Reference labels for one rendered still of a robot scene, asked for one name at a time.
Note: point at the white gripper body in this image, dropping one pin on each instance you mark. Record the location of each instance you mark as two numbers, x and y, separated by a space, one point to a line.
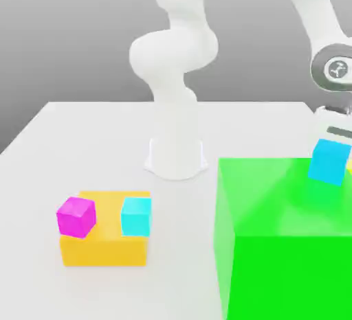
332 125

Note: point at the small blue cube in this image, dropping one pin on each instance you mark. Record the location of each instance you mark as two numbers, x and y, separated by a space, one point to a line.
328 162

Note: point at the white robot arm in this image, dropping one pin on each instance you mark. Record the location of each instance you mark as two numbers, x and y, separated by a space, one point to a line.
176 50

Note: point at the small cyan cube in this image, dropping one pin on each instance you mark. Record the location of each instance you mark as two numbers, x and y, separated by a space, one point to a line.
136 217

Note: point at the small magenta cube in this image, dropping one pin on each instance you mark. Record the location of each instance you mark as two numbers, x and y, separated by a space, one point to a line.
76 217

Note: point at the large green box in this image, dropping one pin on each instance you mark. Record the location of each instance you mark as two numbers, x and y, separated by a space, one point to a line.
288 256

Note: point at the large orange box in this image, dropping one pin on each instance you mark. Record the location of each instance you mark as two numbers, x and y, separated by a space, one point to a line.
106 248

